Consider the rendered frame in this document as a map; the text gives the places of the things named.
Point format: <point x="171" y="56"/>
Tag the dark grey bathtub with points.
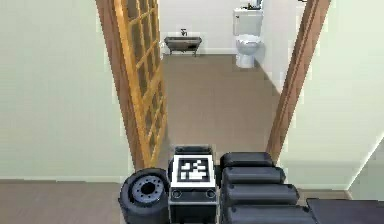
<point x="183" y="43"/>

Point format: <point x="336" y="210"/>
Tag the small dark item on cistern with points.
<point x="255" y="4"/>

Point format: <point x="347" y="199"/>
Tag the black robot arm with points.
<point x="253" y="186"/>

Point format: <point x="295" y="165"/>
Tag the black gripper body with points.
<point x="145" y="196"/>

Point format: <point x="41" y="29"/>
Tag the white toilet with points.
<point x="247" y="36"/>

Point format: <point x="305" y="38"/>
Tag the black bathtub faucet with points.
<point x="183" y="32"/>

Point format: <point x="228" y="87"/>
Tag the orange wooden lattice door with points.
<point x="145" y="80"/>

